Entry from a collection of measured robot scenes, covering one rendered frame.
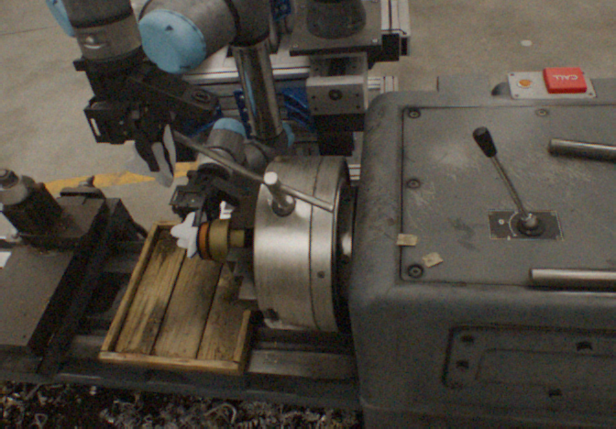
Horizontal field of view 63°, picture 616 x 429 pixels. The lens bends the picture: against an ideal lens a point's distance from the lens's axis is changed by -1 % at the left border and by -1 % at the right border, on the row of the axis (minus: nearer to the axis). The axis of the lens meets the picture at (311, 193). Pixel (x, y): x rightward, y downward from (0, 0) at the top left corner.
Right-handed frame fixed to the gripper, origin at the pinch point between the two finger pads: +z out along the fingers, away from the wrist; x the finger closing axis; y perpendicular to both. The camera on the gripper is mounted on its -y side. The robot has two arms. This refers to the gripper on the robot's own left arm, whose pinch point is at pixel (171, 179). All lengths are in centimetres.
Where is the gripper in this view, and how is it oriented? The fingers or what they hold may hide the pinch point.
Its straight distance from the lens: 78.0
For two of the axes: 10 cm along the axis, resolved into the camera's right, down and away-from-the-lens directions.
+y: -9.8, -0.1, 1.8
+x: -1.5, 6.1, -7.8
